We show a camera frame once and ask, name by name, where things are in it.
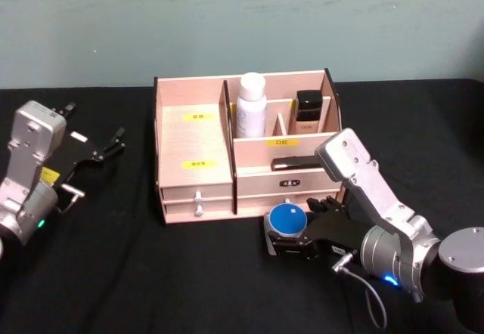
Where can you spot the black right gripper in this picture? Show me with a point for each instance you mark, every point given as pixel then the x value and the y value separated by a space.
pixel 336 232

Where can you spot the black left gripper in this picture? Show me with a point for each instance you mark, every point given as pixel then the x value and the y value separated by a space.
pixel 77 152

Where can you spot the blue round cosmetic compact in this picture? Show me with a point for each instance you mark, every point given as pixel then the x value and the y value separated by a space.
pixel 286 217

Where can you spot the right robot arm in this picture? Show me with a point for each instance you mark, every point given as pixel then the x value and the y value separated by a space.
pixel 378 186

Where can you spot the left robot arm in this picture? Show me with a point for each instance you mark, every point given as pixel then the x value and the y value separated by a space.
pixel 28 152

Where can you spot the wide wooden drawer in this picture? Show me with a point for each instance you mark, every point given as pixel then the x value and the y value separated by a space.
pixel 261 184
pixel 257 206

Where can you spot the pale wooden desk organizer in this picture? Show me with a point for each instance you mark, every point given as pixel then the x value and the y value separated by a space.
pixel 196 149

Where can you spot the black square-capped cosmetic bottle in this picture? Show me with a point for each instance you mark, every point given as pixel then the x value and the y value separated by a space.
pixel 307 115

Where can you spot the narrow wooden drawer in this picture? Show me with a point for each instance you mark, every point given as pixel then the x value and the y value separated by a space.
pixel 181 193
pixel 181 213

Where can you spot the white cylindrical bottle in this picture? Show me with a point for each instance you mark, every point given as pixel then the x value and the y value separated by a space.
pixel 250 111

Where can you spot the black table cloth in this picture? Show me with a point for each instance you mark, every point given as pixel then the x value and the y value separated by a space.
pixel 151 273

